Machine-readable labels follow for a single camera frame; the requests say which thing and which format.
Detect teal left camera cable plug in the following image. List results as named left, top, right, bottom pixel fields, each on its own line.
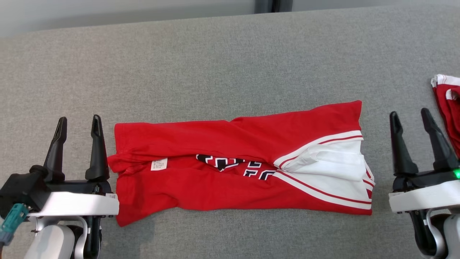
left=0, top=203, right=29, bottom=247

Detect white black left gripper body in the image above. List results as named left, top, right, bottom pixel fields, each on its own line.
left=28, top=180, right=119, bottom=218

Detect grey double partition post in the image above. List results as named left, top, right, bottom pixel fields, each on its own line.
left=254, top=0, right=293, bottom=14

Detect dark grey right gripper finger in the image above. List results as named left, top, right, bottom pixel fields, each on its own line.
left=421, top=108, right=460, bottom=171
left=390, top=111, right=419, bottom=177

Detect red white basketball jersey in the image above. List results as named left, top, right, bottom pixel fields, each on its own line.
left=107, top=100, right=375, bottom=227

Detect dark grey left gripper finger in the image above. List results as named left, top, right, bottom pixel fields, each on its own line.
left=85, top=115, right=110, bottom=181
left=43, top=117, right=68, bottom=182

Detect red white-trimmed shorts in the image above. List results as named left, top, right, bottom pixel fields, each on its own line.
left=431, top=74, right=460, bottom=159

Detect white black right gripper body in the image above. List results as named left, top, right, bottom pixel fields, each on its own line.
left=389, top=168, right=460, bottom=214

